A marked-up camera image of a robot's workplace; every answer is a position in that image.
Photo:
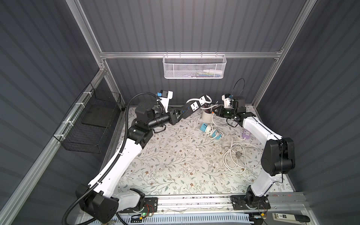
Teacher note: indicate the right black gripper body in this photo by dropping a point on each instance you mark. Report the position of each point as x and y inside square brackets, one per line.
[221, 111]

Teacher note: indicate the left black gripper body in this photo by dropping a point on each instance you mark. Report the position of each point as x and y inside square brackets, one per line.
[173, 116]

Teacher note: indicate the black power strip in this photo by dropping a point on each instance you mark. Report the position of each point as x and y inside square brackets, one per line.
[191, 106]

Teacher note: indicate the teal power strip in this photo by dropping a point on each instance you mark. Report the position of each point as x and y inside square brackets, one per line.
[210, 131]

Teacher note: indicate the purple power strip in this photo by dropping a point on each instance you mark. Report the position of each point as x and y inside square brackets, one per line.
[246, 134]

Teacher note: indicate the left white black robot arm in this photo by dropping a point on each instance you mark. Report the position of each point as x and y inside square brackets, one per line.
[97, 198]

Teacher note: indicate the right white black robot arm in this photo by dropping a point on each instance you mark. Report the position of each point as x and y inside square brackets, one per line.
[278, 156]

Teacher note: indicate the bundle of pens and pencils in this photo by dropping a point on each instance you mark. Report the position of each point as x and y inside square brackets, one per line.
[208, 107]

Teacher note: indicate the white pen cup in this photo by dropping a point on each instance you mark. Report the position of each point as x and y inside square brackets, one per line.
[207, 117]

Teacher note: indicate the markers in white basket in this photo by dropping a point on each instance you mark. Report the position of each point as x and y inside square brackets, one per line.
[208, 73]

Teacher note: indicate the floral table mat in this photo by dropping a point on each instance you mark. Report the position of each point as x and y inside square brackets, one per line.
[182, 160]

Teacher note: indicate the white label device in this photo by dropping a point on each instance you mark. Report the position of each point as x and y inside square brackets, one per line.
[291, 218]

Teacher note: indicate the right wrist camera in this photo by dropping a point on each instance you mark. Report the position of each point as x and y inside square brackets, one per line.
[227, 100]

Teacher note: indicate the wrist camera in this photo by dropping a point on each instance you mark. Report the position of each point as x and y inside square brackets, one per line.
[227, 100]
[164, 98]

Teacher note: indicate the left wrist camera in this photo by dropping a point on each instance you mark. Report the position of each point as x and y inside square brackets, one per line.
[164, 98]

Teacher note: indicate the white wire mesh basket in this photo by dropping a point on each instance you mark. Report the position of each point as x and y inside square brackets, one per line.
[176, 66]

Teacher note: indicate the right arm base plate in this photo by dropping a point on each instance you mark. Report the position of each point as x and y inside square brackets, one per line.
[243, 202]

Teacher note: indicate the black wire basket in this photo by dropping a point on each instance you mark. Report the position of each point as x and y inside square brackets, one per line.
[92, 125]

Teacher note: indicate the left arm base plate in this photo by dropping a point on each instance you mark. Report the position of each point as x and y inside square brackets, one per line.
[150, 205]

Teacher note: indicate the white slotted cable duct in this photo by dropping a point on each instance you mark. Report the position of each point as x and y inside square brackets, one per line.
[192, 219]

